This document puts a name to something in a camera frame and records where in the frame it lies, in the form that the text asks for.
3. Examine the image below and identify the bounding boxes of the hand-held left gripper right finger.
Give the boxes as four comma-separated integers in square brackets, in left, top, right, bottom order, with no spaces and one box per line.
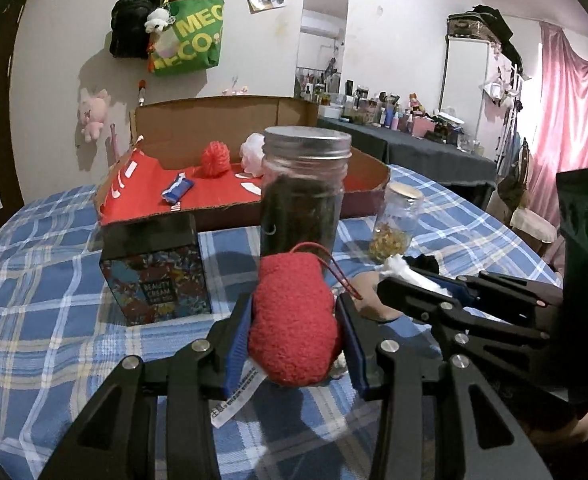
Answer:
[335,292,554,480]

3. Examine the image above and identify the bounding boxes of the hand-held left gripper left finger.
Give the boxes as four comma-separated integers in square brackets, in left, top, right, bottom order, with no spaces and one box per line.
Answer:
[39,292,269,480]

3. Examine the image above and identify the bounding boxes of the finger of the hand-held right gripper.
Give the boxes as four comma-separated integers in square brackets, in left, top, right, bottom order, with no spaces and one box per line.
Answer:
[424,270,564,311]
[376,278,567,361]

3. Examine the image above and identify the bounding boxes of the black crochet scrunchie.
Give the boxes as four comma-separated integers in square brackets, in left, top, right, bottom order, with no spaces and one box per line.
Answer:
[404,255,439,276]

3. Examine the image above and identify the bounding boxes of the tan round sponge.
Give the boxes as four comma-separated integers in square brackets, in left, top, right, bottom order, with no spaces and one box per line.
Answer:
[351,272,405,322]

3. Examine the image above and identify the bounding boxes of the red fuzzy plush pouch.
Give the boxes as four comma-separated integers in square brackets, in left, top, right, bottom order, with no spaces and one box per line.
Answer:
[209,242,365,429]

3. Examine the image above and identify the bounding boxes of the blue snack packet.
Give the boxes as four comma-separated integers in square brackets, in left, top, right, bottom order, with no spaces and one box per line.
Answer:
[160,172,196,204]

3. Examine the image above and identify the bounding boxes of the coral foam net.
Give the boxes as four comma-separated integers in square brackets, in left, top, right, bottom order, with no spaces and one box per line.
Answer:
[201,141,232,178]

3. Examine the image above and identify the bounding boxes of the white mesh bath pouf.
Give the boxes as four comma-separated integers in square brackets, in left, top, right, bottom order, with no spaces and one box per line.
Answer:
[240,133,267,177]

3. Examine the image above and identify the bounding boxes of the cardboard box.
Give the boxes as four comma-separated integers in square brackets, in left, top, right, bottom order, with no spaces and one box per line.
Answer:
[94,96,391,233]

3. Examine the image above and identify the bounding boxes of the small glass jar dried flowers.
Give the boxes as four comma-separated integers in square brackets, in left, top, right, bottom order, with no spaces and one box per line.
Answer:
[369,182,425,263]

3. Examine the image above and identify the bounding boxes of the colourful printed tin box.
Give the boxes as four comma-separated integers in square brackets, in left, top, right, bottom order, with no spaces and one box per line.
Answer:
[99,212,212,327]

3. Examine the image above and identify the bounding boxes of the red printed liner sheet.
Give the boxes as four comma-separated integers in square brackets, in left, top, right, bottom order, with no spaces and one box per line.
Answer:
[101,147,375,223]

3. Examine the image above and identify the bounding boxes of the large glass jar metal lid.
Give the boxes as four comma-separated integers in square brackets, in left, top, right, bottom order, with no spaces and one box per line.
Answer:
[260,126,352,271]

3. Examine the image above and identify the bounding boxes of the pink curtain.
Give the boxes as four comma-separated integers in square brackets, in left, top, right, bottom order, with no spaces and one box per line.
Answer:
[524,22,588,231]

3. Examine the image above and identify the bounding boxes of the white hanging rack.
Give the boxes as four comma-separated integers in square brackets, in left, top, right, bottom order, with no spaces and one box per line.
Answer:
[481,57,524,161]

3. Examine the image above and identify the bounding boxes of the blue plaid blanket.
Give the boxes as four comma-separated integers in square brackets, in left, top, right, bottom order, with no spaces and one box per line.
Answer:
[0,162,569,480]

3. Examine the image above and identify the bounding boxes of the row of cosmetic bottles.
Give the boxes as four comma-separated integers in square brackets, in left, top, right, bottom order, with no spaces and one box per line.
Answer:
[296,72,484,156]

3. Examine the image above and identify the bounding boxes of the white wardrobe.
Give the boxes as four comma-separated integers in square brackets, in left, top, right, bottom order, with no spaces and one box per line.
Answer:
[439,37,489,146]

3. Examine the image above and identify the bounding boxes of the dark suitcase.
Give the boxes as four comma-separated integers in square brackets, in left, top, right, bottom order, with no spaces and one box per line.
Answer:
[446,5,514,41]

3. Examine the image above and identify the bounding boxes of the pink plush toy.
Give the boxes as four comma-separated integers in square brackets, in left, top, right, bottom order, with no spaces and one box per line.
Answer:
[77,88,111,143]

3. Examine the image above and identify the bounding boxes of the green tote bag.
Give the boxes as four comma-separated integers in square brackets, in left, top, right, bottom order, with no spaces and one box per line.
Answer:
[146,0,226,77]

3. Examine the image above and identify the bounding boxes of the dark wooden door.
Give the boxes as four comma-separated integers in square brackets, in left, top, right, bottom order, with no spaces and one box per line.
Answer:
[0,0,40,211]

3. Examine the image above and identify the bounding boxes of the black bag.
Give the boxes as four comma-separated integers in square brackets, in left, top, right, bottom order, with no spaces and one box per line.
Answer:
[110,0,161,59]

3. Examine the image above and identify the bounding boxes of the wall mirror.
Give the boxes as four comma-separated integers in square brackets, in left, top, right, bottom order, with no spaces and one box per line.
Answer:
[294,0,349,98]

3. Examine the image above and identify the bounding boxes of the white plush keychain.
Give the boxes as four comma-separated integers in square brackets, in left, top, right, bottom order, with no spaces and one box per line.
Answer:
[144,7,171,35]

